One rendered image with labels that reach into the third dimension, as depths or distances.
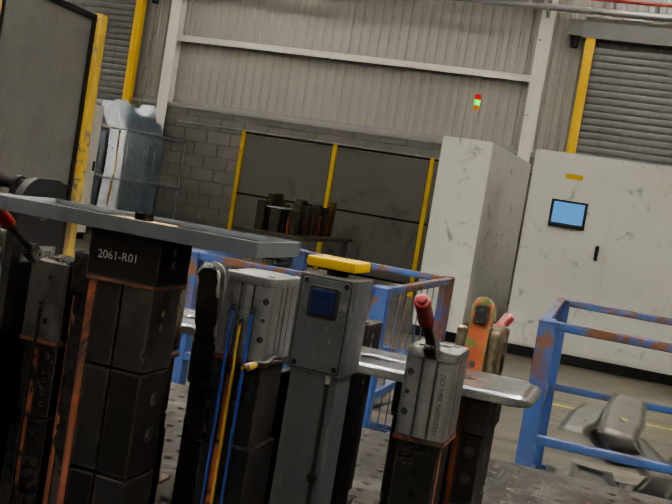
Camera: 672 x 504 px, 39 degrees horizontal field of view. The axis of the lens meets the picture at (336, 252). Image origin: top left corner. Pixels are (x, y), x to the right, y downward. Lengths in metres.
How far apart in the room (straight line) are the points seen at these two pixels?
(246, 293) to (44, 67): 3.77
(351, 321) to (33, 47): 3.94
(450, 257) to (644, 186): 1.94
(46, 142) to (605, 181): 5.71
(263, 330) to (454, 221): 8.09
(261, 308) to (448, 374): 0.26
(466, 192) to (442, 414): 8.13
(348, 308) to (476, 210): 8.23
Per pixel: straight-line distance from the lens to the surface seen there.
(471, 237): 9.28
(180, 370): 3.60
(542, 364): 3.16
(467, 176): 9.31
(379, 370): 1.34
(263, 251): 1.07
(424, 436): 1.22
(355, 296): 1.06
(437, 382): 1.20
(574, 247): 9.21
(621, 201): 9.21
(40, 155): 5.02
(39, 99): 4.95
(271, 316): 1.26
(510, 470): 2.15
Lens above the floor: 1.23
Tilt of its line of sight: 3 degrees down
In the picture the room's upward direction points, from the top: 9 degrees clockwise
